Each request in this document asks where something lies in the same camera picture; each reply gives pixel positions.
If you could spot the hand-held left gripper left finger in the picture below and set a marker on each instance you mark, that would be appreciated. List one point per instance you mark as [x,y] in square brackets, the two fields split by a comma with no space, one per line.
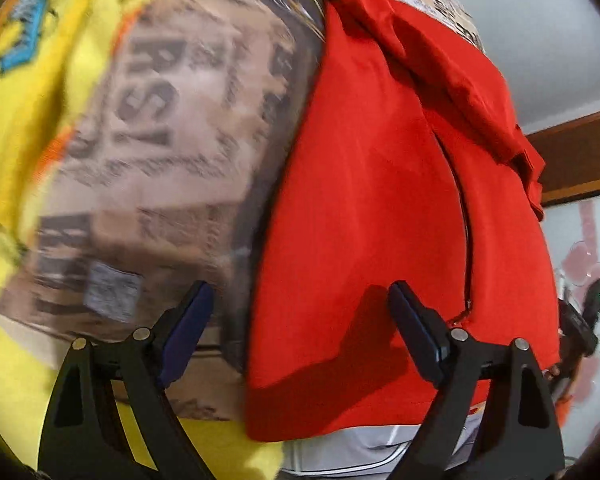
[182,332]

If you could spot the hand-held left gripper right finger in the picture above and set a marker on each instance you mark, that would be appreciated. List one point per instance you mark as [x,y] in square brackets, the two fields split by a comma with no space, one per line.
[422,330]

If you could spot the red zip jacket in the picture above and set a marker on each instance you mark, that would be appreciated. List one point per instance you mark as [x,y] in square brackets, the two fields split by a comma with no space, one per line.
[370,210]

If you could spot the white grey striped garment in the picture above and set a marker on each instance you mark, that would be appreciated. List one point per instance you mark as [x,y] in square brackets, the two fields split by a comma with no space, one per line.
[360,447]

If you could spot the newspaper print bed blanket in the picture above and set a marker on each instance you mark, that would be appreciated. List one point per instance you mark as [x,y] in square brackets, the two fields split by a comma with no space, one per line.
[170,160]

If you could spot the wooden overhead wardrobe cabinet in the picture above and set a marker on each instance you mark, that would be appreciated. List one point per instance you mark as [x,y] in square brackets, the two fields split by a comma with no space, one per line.
[575,155]

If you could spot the yellow garment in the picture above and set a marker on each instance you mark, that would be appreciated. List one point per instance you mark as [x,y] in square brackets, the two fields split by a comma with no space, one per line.
[35,110]

